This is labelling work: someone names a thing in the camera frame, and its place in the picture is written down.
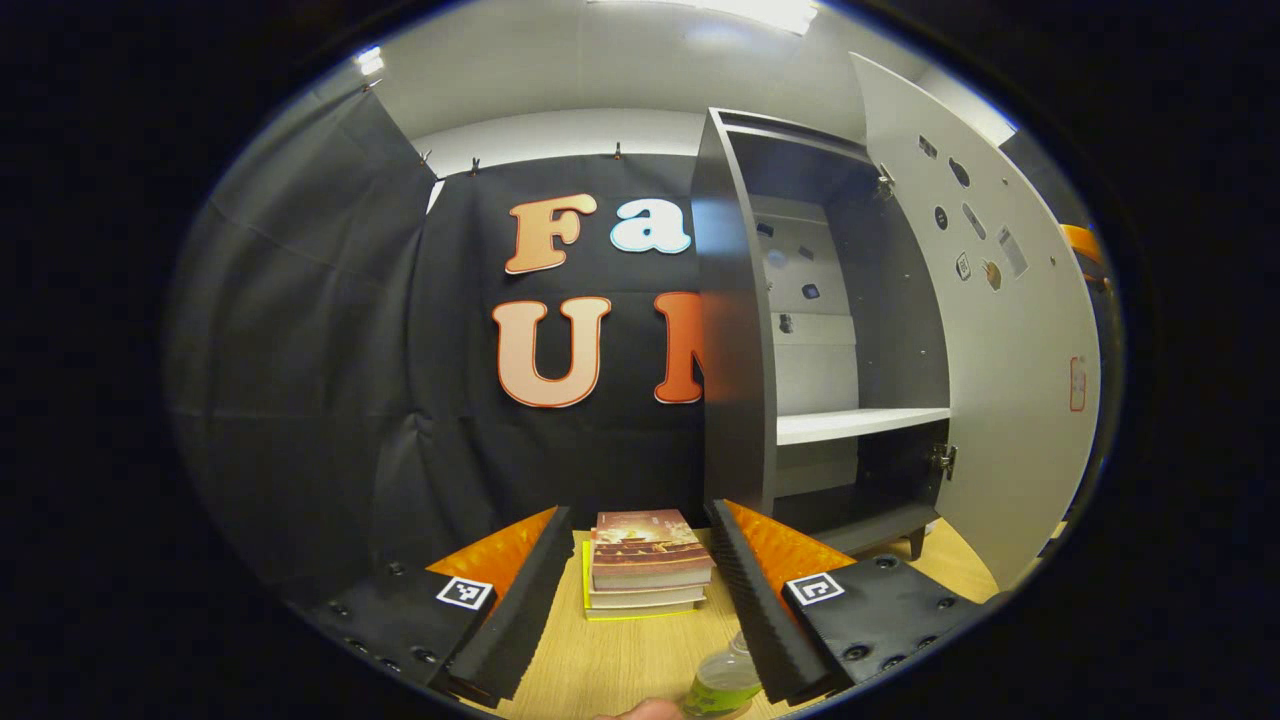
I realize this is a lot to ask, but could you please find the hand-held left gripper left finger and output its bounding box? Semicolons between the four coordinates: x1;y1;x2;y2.
285;506;574;708

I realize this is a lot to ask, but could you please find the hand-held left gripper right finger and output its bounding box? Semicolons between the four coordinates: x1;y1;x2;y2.
709;500;1005;708

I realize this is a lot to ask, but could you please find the green label bottle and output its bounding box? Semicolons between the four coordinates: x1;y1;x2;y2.
684;630;767;720

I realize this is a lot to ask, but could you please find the white cabinet shelf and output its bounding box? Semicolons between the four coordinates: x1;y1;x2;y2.
777;406;952;447

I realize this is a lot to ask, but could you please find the white paged book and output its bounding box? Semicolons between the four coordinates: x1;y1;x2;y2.
587;583;710;611

